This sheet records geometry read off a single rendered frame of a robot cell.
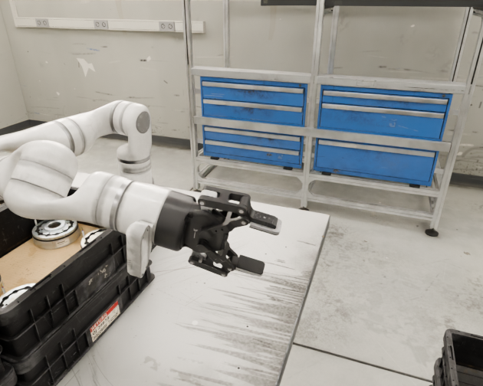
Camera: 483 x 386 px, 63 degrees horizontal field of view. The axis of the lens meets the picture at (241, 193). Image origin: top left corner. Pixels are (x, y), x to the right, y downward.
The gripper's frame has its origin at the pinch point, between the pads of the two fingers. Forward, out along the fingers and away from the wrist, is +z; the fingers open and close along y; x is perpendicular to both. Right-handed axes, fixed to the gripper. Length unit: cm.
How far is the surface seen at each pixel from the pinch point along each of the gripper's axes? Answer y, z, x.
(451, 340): 44, 54, -25
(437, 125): 69, 85, -177
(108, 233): 26.6, -29.8, -13.0
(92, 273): 31.0, -30.0, -6.1
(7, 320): 22.7, -34.7, 10.3
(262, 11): 74, -39, -287
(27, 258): 41, -49, -10
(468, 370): 52, 63, -23
